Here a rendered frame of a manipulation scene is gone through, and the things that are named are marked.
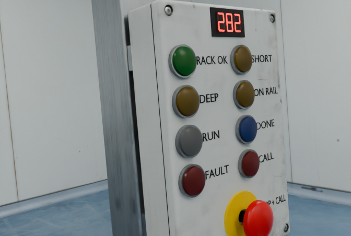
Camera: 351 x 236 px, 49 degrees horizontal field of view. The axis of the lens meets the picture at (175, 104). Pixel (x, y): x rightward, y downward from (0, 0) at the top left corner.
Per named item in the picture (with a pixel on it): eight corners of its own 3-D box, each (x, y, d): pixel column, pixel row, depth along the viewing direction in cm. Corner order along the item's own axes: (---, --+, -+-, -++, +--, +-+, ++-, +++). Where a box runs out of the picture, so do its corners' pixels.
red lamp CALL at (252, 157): (262, 174, 41) (260, 148, 40) (245, 180, 39) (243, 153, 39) (256, 173, 41) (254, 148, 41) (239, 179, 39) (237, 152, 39)
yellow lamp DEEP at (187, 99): (202, 115, 35) (200, 84, 35) (179, 118, 33) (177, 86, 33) (197, 115, 36) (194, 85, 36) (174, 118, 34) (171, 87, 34)
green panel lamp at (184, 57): (199, 75, 35) (197, 45, 35) (176, 77, 33) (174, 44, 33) (194, 75, 36) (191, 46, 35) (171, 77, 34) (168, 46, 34)
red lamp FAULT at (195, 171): (208, 192, 35) (206, 163, 35) (186, 200, 34) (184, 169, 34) (202, 191, 36) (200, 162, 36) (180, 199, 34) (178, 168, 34)
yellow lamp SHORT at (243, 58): (255, 71, 40) (253, 45, 40) (237, 73, 38) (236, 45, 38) (249, 72, 41) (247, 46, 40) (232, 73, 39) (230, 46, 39)
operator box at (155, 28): (291, 233, 45) (277, 10, 44) (182, 292, 34) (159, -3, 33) (250, 222, 50) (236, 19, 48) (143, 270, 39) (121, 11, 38)
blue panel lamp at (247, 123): (260, 140, 40) (258, 114, 40) (243, 144, 39) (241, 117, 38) (254, 140, 41) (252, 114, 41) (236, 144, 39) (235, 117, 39)
